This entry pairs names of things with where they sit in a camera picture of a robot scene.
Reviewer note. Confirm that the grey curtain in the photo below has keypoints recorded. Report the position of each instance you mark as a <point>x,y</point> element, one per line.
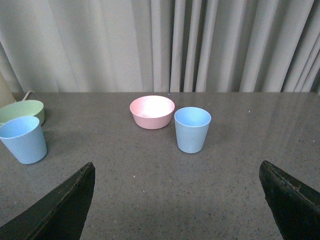
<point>160,45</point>

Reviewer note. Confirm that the pink bowl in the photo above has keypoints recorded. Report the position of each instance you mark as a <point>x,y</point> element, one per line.
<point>152,112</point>

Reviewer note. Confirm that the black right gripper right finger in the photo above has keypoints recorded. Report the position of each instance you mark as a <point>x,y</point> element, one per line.
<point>295,206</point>

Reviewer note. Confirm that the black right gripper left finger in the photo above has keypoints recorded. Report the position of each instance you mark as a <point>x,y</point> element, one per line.
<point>59,215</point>

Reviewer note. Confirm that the green bowl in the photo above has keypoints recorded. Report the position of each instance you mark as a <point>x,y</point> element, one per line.
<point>23,108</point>

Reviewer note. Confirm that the blue cup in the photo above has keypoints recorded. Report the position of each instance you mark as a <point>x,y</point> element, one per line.
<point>24,138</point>
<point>191,127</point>

